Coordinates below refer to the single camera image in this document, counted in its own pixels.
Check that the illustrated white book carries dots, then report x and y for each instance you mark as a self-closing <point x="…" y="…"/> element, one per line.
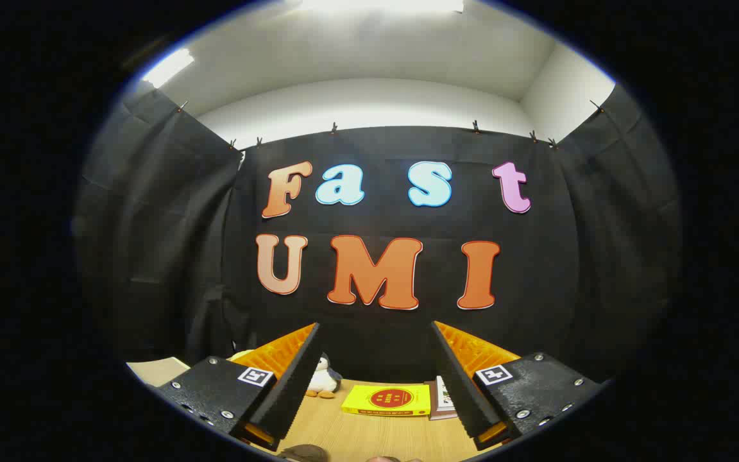
<point x="445" y="394"/>

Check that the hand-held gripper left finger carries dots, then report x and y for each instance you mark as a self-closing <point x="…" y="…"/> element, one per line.
<point x="292" y="385"/>

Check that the black backdrop cloth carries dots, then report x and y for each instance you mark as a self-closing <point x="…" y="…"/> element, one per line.
<point x="369" y="192"/>

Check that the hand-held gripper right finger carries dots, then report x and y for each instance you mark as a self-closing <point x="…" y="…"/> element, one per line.
<point x="459" y="385"/>

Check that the ceiling light panel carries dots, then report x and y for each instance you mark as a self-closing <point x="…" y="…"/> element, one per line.
<point x="167" y="67"/>

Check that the plain white book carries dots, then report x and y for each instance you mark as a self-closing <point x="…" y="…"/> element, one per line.
<point x="434" y="410"/>

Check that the penguin plush toy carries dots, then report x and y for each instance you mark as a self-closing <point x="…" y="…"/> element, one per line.
<point x="323" y="384"/>

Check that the yellow book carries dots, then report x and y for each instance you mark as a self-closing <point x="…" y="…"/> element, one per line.
<point x="385" y="401"/>

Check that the yellow bun plush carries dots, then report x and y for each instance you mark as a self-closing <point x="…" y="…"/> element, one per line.
<point x="239" y="354"/>

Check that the brown fuzzy shoe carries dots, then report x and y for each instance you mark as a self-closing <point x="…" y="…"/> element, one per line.
<point x="305" y="453"/>
<point x="385" y="459"/>

